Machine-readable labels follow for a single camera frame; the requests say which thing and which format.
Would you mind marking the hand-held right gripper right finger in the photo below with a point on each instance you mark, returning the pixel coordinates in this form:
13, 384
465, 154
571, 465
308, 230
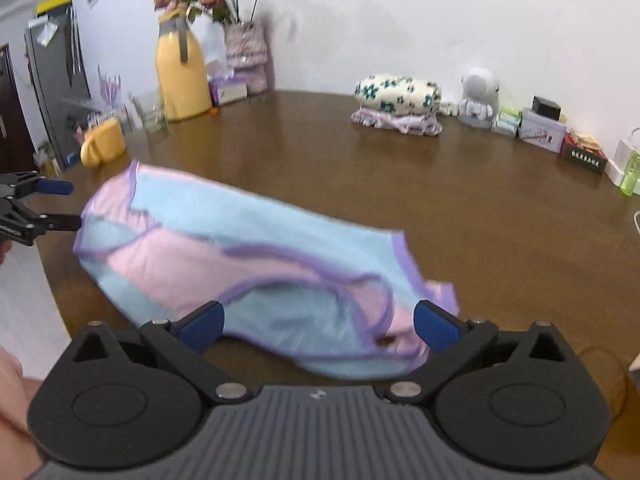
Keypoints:
435, 330

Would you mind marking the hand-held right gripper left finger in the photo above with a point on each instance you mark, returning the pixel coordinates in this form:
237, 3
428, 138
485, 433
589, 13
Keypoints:
202, 330

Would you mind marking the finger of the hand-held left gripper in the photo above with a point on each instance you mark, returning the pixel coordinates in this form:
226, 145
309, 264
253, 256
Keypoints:
62, 222
56, 187

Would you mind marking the pink and blue pastel garment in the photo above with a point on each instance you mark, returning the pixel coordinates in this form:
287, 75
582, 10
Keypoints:
225, 250

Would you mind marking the yellow mug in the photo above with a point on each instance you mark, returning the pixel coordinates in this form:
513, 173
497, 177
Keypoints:
102, 145

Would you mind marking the dark brown door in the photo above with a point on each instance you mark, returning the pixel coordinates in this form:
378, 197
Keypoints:
10, 125

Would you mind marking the grey refrigerator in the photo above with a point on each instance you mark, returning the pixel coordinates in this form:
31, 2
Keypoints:
50, 85

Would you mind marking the purple feathery decoration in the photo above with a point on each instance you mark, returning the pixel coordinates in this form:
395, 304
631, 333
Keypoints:
110, 87

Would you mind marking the clear drinking glass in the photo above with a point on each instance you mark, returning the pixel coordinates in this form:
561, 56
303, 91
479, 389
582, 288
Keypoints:
150, 112

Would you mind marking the white paper sheet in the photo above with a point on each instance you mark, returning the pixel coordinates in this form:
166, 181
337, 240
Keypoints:
47, 30

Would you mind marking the yellow thermos jug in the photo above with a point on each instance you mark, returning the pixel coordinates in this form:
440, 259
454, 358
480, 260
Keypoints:
182, 75

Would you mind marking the yellow and black box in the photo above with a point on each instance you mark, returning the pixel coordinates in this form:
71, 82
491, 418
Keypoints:
52, 4

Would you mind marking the purple tissue box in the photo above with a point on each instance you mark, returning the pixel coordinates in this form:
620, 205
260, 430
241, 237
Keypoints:
227, 91

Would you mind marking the pink floral folded cloth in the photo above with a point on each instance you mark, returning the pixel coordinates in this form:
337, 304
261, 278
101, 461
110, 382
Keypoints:
397, 122

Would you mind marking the small white adapter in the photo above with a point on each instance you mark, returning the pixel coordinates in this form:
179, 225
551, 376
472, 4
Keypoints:
448, 108

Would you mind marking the small boxes cluster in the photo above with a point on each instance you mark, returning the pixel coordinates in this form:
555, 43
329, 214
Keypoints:
542, 134

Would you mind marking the dark red box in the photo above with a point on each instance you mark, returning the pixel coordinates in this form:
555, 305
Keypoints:
582, 157

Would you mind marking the purple knitted vase cover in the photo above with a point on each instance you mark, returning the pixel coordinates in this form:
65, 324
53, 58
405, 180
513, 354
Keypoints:
247, 55

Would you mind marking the white astronaut speaker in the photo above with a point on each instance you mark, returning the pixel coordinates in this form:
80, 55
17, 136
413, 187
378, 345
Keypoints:
477, 92

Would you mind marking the cream green-flowered folded cloth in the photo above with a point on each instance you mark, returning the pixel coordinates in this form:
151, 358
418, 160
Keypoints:
400, 91

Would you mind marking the small black box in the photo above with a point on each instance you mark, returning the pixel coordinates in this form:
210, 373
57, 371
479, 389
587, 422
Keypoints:
546, 107

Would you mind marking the white charger block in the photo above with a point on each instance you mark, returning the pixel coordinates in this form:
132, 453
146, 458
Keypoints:
617, 160

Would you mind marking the small green bottle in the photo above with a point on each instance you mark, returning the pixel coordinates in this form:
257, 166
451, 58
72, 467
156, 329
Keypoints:
631, 175

